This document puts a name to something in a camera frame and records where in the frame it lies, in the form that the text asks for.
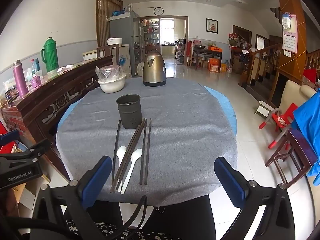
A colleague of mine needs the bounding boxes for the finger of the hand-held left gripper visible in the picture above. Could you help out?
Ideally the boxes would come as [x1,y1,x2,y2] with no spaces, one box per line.
[0,138,51,164]

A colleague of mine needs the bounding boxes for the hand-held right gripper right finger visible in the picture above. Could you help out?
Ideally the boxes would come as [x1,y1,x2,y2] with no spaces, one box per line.
[214,156,297,240]

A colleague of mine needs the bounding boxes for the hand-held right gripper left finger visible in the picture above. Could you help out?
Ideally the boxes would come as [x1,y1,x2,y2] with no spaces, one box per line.
[32,156,113,240]

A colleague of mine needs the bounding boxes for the dark brown chopstick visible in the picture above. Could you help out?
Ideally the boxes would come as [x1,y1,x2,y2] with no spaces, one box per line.
[112,120,122,182]
[116,118,146,190]
[139,118,148,185]
[144,118,152,186]
[110,120,144,193]

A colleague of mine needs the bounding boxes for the white plastic spoon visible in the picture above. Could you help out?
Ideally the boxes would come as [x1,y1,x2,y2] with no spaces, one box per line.
[120,148,143,195]
[116,146,127,192]

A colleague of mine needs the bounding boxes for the dark grey utensil holder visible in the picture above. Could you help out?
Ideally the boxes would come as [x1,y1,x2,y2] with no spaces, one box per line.
[116,94,142,129]

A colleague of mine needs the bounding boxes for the grey tablecloth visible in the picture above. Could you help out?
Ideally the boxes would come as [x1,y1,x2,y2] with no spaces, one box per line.
[55,77,238,207]

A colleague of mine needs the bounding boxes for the purple metal bottle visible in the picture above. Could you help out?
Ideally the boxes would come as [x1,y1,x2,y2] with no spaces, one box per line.
[13,60,29,98]

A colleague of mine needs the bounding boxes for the blue table cover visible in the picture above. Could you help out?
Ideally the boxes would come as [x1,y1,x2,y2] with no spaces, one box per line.
[58,85,238,133]

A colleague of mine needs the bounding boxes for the small white stool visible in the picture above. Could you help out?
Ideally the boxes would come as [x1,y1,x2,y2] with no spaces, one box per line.
[254,100,270,119]

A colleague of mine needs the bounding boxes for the wooden chair with purple seat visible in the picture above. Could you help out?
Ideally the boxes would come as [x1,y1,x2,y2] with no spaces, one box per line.
[265,127,318,189]

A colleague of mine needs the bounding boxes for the red child chair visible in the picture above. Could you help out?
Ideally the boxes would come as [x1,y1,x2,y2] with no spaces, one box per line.
[259,102,299,149]

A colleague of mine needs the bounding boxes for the clear water bottle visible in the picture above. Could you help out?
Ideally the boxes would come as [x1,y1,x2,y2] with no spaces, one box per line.
[31,58,41,77]

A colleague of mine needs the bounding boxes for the white basin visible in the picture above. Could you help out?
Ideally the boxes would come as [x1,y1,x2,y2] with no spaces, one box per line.
[97,74,126,93]

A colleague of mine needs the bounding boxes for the green thermos jug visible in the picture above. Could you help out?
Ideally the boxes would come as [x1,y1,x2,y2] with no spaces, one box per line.
[41,37,60,73]

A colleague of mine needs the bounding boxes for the blue plastic sheet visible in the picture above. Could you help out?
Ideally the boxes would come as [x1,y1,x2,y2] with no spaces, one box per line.
[291,87,320,178]

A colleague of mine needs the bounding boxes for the beige armchair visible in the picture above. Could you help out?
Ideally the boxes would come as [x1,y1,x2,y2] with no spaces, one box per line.
[278,80,318,115]

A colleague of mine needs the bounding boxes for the plastic-wrapped bowl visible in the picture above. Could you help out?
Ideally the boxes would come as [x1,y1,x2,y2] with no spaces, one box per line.
[96,65,123,82]

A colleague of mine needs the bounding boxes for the orange cardboard box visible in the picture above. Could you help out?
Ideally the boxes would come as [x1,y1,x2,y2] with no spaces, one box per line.
[208,58,220,72]

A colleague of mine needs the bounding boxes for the wooden stair railing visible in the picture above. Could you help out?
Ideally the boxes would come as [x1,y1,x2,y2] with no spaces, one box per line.
[239,42,283,88]

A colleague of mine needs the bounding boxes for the white printed box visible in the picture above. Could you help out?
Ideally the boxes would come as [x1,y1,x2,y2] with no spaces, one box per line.
[117,44,132,79]

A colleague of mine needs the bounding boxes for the bronze electric kettle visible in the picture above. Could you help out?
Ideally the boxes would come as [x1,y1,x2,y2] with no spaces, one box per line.
[142,49,167,87]

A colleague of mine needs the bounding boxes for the dark wooden side table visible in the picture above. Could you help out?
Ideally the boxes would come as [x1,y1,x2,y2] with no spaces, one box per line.
[192,47,223,68]

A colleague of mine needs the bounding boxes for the brown wooden chair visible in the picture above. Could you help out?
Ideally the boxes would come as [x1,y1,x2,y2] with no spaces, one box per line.
[96,44,120,65]

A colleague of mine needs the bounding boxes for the grey refrigerator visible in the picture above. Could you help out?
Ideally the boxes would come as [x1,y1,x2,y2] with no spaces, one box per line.
[109,12,140,78]

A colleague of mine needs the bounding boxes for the brown wooden door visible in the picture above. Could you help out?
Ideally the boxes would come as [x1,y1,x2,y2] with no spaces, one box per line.
[96,0,123,47]

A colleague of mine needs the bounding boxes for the black cable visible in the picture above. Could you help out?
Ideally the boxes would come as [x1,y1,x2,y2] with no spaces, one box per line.
[129,195,148,232]

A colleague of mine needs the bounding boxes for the pink wall calendar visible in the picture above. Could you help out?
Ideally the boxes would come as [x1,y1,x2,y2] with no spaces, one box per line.
[282,14,298,54]

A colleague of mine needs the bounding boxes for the framed wall picture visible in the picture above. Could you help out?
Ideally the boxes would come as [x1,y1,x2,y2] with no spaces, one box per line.
[206,18,218,34]

